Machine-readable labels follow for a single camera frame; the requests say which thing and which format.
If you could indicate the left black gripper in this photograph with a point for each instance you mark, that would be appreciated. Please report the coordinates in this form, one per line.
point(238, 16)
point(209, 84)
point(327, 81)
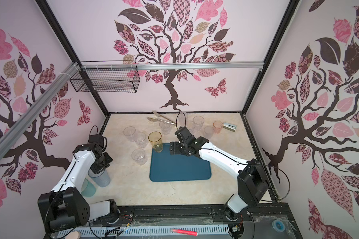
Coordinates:
point(96, 169)

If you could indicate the green plastic cup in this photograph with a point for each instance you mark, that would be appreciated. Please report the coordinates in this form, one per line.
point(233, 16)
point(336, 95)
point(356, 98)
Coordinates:
point(87, 189)

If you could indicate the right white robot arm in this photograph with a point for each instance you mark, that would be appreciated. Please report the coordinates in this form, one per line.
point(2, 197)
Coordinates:
point(252, 182)

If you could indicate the grey blue plastic cup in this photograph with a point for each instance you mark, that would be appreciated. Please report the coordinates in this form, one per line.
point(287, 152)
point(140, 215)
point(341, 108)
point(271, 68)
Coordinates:
point(102, 179)

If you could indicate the blue tape roll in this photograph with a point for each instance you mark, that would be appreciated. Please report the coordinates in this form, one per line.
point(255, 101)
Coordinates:
point(278, 226)

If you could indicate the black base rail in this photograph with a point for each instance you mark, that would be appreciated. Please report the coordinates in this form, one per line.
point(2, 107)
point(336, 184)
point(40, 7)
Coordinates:
point(252, 223)

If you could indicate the teal rectangular tray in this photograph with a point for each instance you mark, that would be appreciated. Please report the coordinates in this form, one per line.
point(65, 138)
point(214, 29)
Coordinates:
point(173, 168)

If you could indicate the pink plastic cup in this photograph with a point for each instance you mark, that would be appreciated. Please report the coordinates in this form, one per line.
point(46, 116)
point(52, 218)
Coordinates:
point(217, 126)

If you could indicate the pink marker pen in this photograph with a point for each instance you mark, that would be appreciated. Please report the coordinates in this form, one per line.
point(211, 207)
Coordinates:
point(184, 232)

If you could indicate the black wire mesh basket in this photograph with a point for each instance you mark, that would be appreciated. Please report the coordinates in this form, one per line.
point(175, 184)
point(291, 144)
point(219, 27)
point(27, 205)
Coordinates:
point(119, 76)

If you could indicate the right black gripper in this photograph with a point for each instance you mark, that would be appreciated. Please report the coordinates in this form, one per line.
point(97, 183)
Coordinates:
point(177, 148)

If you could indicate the white slotted cable duct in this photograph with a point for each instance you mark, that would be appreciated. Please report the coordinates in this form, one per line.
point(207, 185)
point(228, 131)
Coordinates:
point(149, 232)

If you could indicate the white stapler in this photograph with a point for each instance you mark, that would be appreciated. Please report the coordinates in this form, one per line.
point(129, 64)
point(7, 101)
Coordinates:
point(229, 126)

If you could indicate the metal serving tongs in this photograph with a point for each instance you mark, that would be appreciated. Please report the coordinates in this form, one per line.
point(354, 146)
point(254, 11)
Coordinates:
point(160, 118)

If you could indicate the beige round sponge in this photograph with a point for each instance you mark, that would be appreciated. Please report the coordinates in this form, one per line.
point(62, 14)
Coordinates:
point(73, 235)

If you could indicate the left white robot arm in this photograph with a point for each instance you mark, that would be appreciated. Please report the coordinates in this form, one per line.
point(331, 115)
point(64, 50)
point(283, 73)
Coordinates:
point(64, 207)

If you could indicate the clear tumbler glass near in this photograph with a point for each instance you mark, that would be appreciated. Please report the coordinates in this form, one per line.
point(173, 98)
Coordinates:
point(129, 133)

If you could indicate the clear glass back tall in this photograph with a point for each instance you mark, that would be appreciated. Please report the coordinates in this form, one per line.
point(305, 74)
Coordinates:
point(182, 118)

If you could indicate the amber yellow tall glass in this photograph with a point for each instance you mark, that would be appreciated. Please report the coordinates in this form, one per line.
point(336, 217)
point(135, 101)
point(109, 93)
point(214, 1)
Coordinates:
point(155, 138)

